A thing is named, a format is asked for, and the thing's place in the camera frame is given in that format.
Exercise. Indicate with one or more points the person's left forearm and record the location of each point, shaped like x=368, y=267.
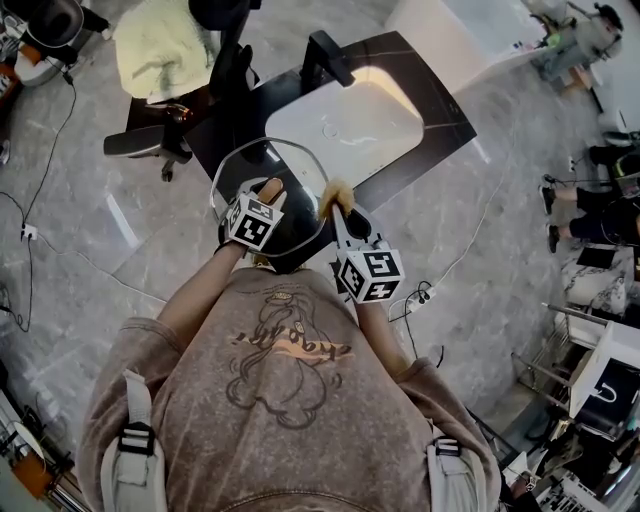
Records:
x=205, y=285

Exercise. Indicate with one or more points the pale yellow chair cushion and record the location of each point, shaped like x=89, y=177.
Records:
x=160, y=50

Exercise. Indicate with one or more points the black faucet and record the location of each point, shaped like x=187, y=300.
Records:
x=320, y=55

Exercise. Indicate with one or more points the white power strip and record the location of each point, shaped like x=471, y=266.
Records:
x=421, y=297
x=29, y=231

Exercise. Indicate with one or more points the person's brown printed t-shirt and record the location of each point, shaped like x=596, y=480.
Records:
x=280, y=400

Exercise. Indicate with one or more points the person's right forearm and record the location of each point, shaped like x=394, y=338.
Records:
x=382, y=335

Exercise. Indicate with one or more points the marble patterned seat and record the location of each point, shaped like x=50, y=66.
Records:
x=595, y=287

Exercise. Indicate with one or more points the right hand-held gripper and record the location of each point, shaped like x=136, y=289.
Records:
x=370, y=272

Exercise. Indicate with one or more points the black sink cabinet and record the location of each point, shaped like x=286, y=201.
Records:
x=440, y=115

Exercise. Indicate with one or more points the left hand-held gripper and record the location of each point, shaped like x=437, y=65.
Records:
x=250, y=225

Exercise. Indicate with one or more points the white counter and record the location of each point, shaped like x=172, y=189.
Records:
x=460, y=35

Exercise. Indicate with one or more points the black office chair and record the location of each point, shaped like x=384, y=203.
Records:
x=165, y=135

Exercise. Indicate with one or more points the tan scrubbing pad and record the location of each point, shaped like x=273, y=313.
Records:
x=336, y=195

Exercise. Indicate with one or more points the white box with black bag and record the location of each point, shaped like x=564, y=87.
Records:
x=605, y=380

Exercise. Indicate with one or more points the white sink basin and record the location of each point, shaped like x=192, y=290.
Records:
x=360, y=120

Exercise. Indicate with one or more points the black and white round appliance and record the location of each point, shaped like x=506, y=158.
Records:
x=50, y=35

